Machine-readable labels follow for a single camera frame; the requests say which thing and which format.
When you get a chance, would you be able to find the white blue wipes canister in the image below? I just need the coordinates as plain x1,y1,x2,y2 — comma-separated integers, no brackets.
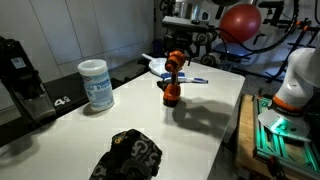
77,59,115,112

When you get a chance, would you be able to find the white wall cabinet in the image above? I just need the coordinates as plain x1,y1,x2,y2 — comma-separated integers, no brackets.
0,0,156,111

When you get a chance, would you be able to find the wooden base board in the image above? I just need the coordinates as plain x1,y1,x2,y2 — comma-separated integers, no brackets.
234,93,301,180

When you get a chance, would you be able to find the black upright stand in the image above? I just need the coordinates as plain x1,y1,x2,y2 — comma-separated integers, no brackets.
159,0,176,21

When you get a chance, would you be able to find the white plastic dustpan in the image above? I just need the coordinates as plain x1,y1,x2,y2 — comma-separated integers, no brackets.
141,53,169,77

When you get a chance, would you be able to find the red exercise ball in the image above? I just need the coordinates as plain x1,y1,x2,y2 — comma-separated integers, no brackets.
218,3,262,44

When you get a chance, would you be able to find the grey robot mounting plate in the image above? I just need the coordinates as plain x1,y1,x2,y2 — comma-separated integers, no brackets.
258,107,313,143

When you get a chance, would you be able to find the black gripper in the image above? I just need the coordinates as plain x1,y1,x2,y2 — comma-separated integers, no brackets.
164,30,194,67

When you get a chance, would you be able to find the orange black hand drill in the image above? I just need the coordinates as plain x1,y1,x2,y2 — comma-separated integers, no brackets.
162,50,187,108

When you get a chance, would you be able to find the blue white hand brush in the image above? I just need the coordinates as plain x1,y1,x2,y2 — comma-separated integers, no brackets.
160,71,209,84

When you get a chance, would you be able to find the orange black clamp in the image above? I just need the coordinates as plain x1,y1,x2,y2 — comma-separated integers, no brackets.
266,154,288,180

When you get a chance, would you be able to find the dark blue bin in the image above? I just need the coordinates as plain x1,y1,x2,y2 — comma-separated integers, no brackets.
152,39,168,57

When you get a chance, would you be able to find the blue bench seat pad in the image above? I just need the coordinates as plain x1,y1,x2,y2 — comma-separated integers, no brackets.
213,43,251,63

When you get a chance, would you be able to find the black exercise machine frame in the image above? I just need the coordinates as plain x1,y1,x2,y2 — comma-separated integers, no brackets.
195,0,320,84

